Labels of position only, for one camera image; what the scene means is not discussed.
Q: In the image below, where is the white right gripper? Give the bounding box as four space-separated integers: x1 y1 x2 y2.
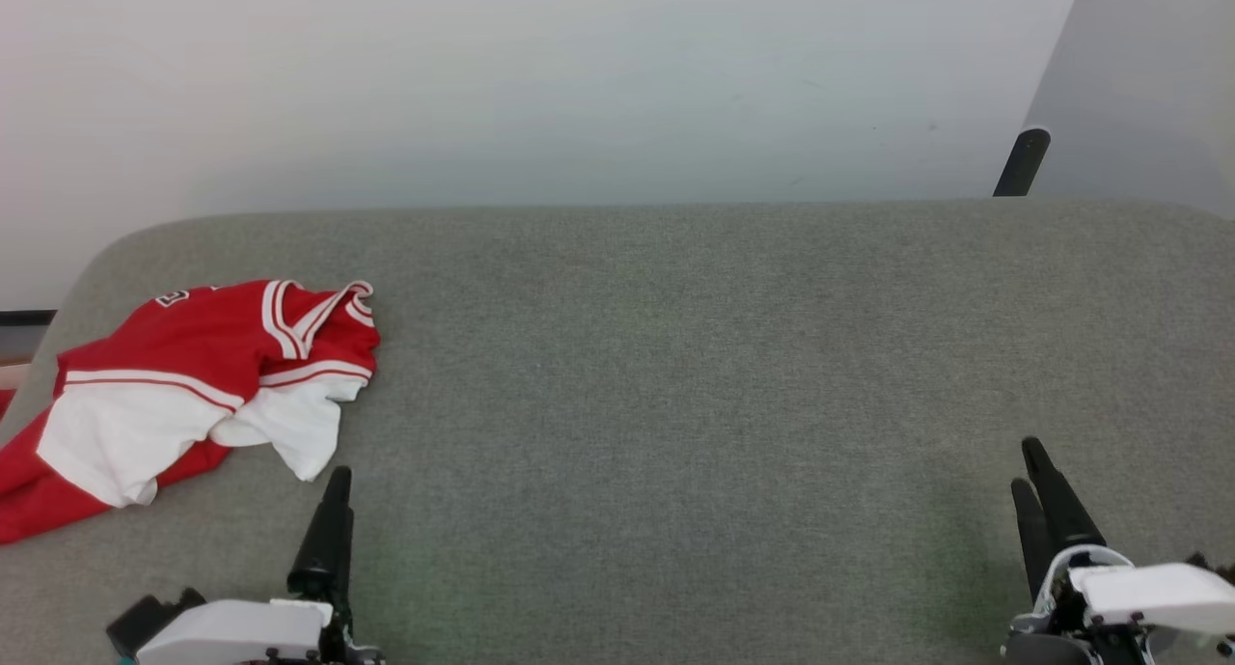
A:
1003 437 1235 665

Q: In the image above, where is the black round pole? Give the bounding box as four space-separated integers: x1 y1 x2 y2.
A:
993 127 1052 199

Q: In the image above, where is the red and white jersey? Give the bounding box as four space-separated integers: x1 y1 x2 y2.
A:
0 279 382 547

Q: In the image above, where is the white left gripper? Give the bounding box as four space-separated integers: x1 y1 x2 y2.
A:
133 466 387 665

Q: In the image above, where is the white slanted board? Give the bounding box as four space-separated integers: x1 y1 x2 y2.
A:
1023 0 1235 220

